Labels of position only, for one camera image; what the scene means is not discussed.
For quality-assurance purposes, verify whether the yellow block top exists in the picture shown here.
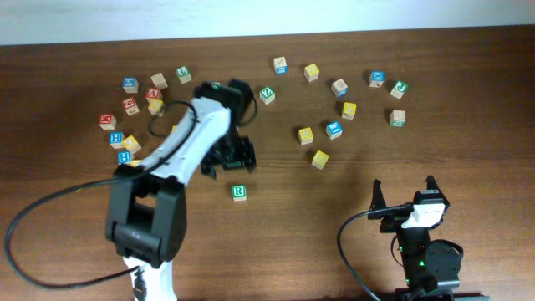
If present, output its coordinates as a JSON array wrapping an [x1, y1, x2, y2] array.
[[304, 64, 319, 82]]

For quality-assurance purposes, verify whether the wooden block blue side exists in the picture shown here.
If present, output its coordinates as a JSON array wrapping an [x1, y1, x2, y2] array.
[[273, 57, 288, 74]]

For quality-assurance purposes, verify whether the yellow block under A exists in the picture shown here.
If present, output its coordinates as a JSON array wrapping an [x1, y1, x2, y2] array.
[[148, 99, 165, 116]]

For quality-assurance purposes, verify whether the yellow block beside H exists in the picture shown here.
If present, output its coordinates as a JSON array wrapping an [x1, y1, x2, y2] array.
[[122, 135, 141, 154]]

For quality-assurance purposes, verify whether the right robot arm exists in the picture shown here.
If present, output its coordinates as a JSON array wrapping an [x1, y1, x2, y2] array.
[[370, 176, 464, 301]]

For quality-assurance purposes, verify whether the blue E letter block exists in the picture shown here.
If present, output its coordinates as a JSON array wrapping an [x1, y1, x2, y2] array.
[[326, 121, 343, 140]]

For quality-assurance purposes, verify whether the green J letter block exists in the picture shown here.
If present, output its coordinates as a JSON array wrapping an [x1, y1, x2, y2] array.
[[390, 80, 409, 99]]

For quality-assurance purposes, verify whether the red A block left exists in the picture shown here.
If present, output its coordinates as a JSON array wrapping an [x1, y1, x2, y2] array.
[[145, 87, 163, 102]]

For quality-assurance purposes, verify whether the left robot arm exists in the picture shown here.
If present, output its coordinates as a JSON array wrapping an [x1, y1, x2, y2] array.
[[105, 79, 257, 300]]

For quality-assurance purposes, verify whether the blue H block lower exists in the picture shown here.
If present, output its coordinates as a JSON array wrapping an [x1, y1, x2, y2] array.
[[116, 150, 134, 165]]

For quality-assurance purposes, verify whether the wooden block green side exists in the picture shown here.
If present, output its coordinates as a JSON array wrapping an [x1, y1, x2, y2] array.
[[390, 110, 406, 127]]

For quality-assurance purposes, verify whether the green Z letter block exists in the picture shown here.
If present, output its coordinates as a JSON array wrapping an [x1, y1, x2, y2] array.
[[259, 87, 276, 105]]

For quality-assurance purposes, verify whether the wooden block right of top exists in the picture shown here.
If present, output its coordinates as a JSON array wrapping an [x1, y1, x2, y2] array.
[[331, 79, 348, 97]]

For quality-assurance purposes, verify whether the blue X letter block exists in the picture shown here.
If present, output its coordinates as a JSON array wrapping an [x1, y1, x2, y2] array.
[[369, 70, 385, 88]]

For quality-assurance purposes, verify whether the green L letter block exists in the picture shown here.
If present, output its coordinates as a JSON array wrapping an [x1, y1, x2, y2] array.
[[176, 65, 192, 84]]

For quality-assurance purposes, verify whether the red 6 block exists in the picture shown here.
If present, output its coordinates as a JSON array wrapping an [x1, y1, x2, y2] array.
[[121, 97, 140, 115]]

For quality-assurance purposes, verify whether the green R letter block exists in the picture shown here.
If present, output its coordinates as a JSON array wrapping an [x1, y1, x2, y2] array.
[[232, 185, 247, 202]]

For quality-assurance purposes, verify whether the red W letter block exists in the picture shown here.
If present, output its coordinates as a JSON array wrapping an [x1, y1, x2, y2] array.
[[98, 114, 117, 130]]

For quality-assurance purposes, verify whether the blue H block upper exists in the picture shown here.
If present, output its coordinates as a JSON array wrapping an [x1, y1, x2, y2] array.
[[109, 132, 125, 149]]

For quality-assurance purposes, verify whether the blue h block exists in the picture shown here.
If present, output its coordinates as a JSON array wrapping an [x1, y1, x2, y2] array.
[[116, 150, 134, 165], [109, 132, 125, 149]]

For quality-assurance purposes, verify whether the yellow block centre right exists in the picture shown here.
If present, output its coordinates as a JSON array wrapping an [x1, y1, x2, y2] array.
[[298, 127, 313, 145]]

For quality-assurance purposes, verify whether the plain wooden block top left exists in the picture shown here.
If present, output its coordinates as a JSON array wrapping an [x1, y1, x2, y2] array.
[[150, 73, 168, 89]]

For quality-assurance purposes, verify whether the blue S block top left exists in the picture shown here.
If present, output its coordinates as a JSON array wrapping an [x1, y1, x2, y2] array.
[[122, 77, 139, 94]]

